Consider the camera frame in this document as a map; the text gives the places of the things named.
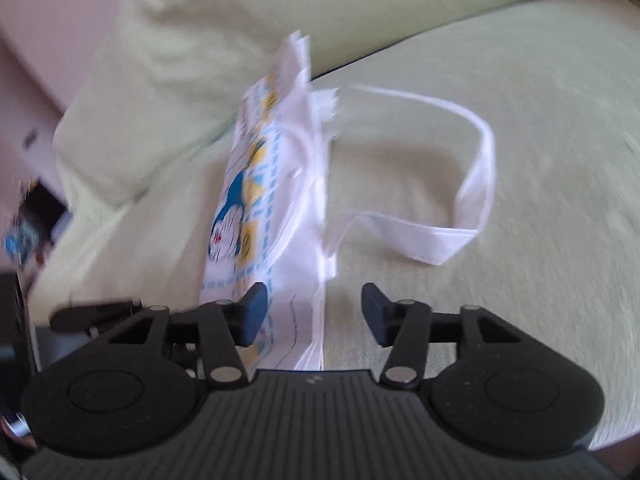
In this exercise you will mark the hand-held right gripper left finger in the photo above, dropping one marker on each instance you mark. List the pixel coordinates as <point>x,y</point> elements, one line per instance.
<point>254,312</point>

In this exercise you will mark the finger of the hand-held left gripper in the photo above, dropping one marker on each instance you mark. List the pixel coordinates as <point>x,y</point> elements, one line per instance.
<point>90,314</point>

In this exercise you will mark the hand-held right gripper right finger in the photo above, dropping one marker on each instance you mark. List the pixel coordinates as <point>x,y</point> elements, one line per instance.
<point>375,312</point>

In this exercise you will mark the white cartoon printed shopping bag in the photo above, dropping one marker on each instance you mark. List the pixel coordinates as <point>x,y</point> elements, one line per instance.
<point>280,170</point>

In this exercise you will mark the light green sofa seat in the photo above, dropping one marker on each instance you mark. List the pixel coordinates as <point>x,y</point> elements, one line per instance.
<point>525,160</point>

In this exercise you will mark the light green sofa backrest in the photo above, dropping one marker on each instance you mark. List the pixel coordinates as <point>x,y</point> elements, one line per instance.
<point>210,25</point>

